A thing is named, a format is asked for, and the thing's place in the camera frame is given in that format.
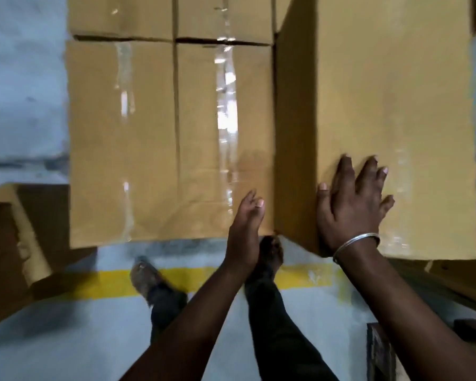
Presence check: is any person's right forearm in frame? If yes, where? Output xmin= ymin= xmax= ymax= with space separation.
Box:
xmin=333 ymin=239 xmax=476 ymax=381

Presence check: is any open brown cardboard box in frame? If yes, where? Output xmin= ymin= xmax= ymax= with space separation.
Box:
xmin=0 ymin=182 xmax=98 ymax=332

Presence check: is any person's left forearm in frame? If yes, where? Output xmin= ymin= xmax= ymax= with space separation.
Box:
xmin=120 ymin=261 xmax=259 ymax=381

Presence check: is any person's leg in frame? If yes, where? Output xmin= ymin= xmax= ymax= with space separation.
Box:
xmin=244 ymin=274 xmax=339 ymax=381
xmin=148 ymin=281 xmax=189 ymax=346

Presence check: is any person's right foot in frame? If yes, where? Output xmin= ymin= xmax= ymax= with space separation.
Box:
xmin=256 ymin=235 xmax=285 ymax=283

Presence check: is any person's left sandal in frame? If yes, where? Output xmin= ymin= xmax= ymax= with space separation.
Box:
xmin=129 ymin=256 xmax=166 ymax=307

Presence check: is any large tall cardboard box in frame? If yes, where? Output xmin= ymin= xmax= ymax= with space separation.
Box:
xmin=274 ymin=0 xmax=476 ymax=261

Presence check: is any person's right leg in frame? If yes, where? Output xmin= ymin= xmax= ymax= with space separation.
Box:
xmin=244 ymin=274 xmax=339 ymax=381

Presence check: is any silver metal bracelet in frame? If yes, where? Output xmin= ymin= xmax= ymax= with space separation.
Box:
xmin=332 ymin=233 xmax=381 ymax=265

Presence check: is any person's left leg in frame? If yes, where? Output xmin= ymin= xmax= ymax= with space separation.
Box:
xmin=148 ymin=281 xmax=189 ymax=346

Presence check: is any person's right hand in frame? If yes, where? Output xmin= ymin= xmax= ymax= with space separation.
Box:
xmin=316 ymin=154 xmax=396 ymax=256

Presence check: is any person's left hand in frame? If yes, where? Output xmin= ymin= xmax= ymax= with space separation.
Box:
xmin=225 ymin=189 xmax=266 ymax=271

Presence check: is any taped cardboard box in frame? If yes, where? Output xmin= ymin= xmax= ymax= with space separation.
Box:
xmin=176 ymin=0 xmax=274 ymax=46
xmin=65 ymin=39 xmax=180 ymax=250
xmin=67 ymin=0 xmax=175 ymax=42
xmin=176 ymin=41 xmax=277 ymax=239

